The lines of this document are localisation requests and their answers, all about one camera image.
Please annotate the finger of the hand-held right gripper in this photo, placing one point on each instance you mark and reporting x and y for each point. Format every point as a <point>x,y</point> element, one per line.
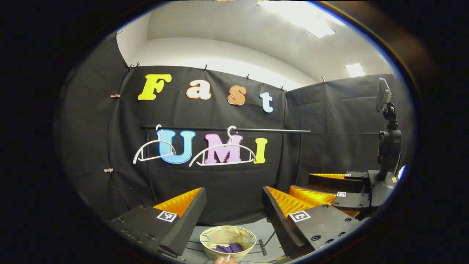
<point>351,201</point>
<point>329,183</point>

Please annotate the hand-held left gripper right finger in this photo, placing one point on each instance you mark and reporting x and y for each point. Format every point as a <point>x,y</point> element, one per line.
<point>284,227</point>

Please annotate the row of black cloth clips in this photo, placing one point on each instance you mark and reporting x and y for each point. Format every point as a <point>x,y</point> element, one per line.
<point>205,68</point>

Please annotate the small ceiling light panel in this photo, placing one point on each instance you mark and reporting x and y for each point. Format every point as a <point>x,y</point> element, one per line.
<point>354,69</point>

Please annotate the white plastic hanger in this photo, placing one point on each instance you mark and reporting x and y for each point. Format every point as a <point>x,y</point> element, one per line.
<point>135,158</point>
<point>223,163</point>

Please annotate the black backdrop cloth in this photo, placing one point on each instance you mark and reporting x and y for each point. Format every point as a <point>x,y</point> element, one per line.
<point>220,190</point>

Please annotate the large ceiling light panel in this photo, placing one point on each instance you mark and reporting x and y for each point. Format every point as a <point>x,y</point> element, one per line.
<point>300,18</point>

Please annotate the purple ribbed jacket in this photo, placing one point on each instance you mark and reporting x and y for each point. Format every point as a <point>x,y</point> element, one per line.
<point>234,247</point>

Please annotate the black clothes rack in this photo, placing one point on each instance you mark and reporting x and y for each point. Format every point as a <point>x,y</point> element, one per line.
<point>274,130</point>

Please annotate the beige laundry hamper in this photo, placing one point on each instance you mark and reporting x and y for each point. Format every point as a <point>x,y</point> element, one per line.
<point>227,234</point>

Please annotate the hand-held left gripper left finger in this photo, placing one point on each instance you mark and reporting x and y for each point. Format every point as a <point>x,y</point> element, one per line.
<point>185,227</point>

